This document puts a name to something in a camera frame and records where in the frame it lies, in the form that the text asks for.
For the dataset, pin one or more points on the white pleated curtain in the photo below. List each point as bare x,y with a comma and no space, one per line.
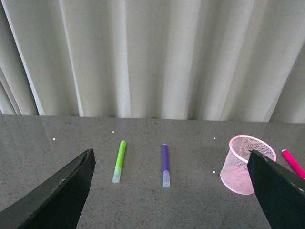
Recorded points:
220,60

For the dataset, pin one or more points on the pink mesh pen cup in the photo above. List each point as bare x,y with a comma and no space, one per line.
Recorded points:
234,174

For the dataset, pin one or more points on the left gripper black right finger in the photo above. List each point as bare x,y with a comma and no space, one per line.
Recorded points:
281,193

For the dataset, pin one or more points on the purple marker pen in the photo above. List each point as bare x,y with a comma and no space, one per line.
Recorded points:
166,174

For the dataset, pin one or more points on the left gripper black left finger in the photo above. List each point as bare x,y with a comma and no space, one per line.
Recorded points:
58,202

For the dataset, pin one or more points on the pink marker pen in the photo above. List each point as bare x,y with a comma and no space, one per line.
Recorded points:
293,163

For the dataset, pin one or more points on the green marker pen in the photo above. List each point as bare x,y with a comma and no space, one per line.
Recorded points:
119,162

